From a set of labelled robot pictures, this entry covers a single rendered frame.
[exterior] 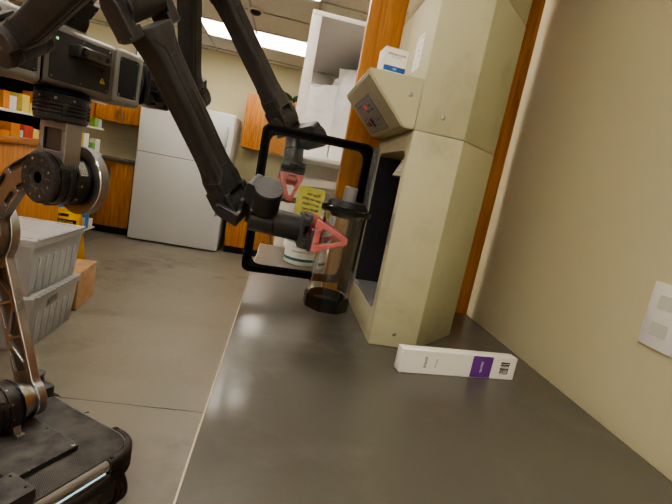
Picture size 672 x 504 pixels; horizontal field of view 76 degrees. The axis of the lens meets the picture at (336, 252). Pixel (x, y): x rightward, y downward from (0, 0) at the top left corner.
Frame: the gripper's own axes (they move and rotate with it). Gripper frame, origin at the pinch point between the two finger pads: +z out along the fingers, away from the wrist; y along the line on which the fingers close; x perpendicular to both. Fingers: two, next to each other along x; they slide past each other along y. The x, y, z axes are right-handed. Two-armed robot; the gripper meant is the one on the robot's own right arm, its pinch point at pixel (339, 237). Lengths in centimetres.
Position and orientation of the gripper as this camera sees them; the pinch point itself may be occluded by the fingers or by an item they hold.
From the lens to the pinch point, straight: 93.5
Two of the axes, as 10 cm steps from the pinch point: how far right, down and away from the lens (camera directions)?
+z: 9.6, 2.2, 1.9
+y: -1.4, -2.0, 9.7
